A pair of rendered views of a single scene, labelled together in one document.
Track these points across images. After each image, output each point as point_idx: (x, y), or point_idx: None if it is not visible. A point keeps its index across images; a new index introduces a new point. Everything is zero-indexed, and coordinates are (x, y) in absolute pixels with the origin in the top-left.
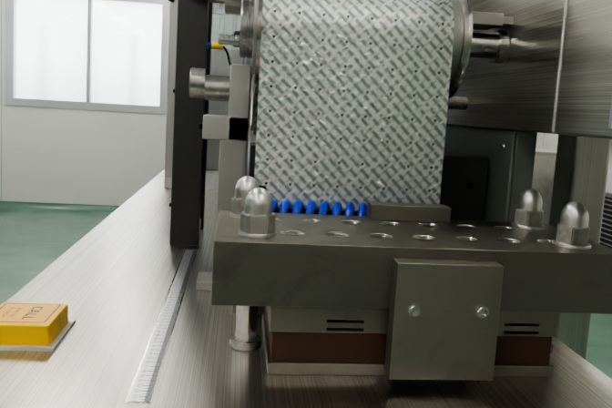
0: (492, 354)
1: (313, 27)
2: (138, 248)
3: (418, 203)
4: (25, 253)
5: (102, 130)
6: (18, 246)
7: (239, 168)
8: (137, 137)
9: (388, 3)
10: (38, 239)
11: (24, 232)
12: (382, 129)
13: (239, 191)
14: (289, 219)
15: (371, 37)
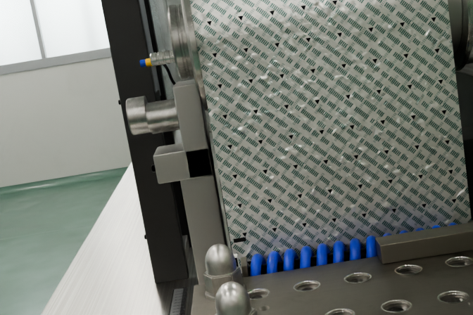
0: None
1: (262, 31)
2: (119, 297)
3: (441, 227)
4: (13, 251)
5: (67, 87)
6: (4, 243)
7: (211, 208)
8: (108, 86)
9: None
10: (24, 231)
11: (7, 225)
12: (376, 138)
13: (211, 268)
14: (279, 290)
15: (338, 27)
